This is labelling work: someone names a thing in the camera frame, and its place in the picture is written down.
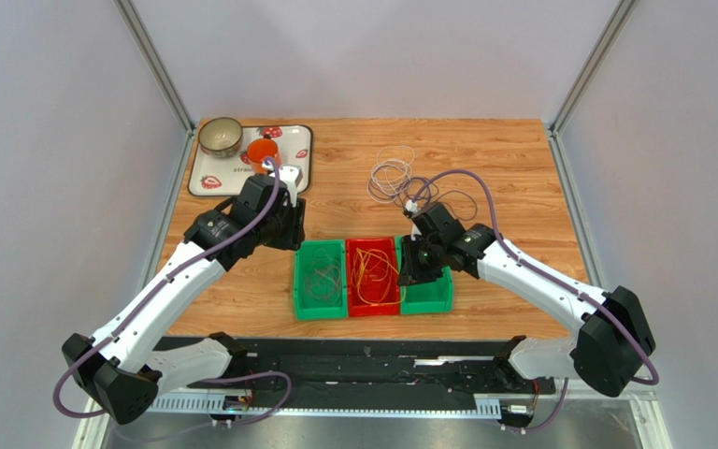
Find yellow cable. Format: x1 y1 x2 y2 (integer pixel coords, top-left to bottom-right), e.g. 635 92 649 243
352 247 401 306

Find orange cable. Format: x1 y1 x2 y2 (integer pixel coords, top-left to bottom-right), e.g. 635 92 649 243
351 249 397 308

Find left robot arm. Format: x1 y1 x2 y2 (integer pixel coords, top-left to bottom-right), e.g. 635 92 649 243
53 166 306 425

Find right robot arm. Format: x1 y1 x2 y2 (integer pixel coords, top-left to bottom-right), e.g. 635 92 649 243
398 202 656 398

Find right green plastic bin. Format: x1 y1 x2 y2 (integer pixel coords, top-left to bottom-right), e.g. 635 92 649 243
400 268 454 315

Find green plastic bin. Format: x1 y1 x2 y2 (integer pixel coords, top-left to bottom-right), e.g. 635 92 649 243
400 268 454 315
293 239 348 320

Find left green plastic bin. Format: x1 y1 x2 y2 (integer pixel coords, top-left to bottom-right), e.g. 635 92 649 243
293 239 348 320

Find red plastic bin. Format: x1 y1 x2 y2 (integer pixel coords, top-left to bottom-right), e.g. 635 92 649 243
345 237 401 317

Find orange glass cup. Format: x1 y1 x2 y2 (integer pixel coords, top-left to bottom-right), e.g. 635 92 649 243
246 137 281 174

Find white strawberry tray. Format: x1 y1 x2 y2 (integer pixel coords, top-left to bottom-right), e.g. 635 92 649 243
188 124 314 197

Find ceramic bowl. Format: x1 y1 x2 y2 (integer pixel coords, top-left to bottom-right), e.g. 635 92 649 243
198 117 243 158

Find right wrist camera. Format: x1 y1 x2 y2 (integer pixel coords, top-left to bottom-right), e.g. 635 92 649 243
403 200 432 239

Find blue cable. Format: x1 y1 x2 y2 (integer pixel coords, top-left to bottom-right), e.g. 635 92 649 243
395 177 480 223

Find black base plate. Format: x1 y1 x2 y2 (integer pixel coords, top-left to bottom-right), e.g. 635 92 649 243
185 348 556 399

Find aluminium frame rail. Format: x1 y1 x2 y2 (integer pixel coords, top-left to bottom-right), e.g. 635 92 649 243
72 348 674 449

